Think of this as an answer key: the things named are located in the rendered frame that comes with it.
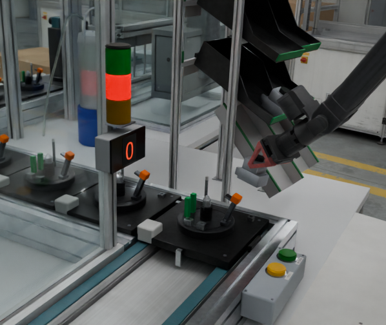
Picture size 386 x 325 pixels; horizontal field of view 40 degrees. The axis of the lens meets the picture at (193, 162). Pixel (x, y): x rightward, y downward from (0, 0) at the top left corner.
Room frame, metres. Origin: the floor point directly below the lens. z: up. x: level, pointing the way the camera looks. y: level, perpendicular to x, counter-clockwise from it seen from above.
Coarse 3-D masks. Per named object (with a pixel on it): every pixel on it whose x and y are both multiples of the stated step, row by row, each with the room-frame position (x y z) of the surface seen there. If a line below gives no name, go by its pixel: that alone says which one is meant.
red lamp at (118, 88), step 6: (108, 78) 1.03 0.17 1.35; (114, 78) 1.02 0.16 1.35; (120, 78) 1.02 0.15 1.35; (126, 78) 1.03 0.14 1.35; (108, 84) 1.03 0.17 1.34; (114, 84) 1.02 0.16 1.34; (120, 84) 1.02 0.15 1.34; (126, 84) 1.03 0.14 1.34; (108, 90) 1.03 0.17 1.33; (114, 90) 1.02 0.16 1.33; (120, 90) 1.02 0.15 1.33; (126, 90) 1.03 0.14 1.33; (108, 96) 1.03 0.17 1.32; (114, 96) 1.02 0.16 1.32; (120, 96) 1.02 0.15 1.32; (126, 96) 1.03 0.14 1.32
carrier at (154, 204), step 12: (120, 180) 1.27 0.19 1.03; (120, 192) 1.27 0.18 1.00; (132, 192) 1.29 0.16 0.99; (144, 192) 1.30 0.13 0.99; (156, 192) 1.34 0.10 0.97; (168, 192) 1.35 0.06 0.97; (120, 204) 1.22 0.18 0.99; (132, 204) 1.22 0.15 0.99; (144, 204) 1.26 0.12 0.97; (156, 204) 1.27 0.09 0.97; (168, 204) 1.27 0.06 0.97; (120, 216) 1.19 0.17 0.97; (132, 216) 1.19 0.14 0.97; (144, 216) 1.20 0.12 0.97; (156, 216) 1.22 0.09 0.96; (120, 228) 1.13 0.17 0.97; (132, 228) 1.13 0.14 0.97
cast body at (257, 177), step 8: (248, 160) 1.23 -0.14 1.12; (256, 160) 1.23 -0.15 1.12; (264, 160) 1.25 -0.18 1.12; (240, 168) 1.24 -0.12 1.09; (248, 168) 1.23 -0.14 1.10; (256, 168) 1.21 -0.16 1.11; (264, 168) 1.23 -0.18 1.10; (240, 176) 1.24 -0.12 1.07; (248, 176) 1.22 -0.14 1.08; (256, 176) 1.21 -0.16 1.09; (264, 176) 1.22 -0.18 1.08; (256, 184) 1.20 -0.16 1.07; (264, 184) 1.22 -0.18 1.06
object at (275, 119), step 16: (208, 48) 1.43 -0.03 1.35; (224, 48) 1.54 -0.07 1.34; (208, 64) 1.43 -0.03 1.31; (224, 64) 1.40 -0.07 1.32; (240, 64) 1.52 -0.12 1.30; (256, 64) 1.49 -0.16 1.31; (224, 80) 1.40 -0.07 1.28; (240, 80) 1.37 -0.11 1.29; (256, 80) 1.49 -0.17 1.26; (240, 96) 1.37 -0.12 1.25; (256, 96) 1.43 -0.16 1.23; (256, 112) 1.33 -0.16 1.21
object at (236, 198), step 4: (228, 196) 1.13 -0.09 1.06; (232, 196) 1.12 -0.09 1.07; (236, 196) 1.12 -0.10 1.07; (240, 196) 1.13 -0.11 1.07; (232, 200) 1.12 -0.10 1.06; (236, 200) 1.12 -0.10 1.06; (240, 200) 1.12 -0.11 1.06; (232, 204) 1.12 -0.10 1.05; (236, 204) 1.13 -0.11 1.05; (228, 208) 1.13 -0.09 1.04; (232, 208) 1.12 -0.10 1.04; (228, 212) 1.13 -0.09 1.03; (232, 212) 1.13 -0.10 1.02; (224, 216) 1.13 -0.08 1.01; (228, 216) 1.13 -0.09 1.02; (224, 220) 1.13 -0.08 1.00; (228, 220) 1.13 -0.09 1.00
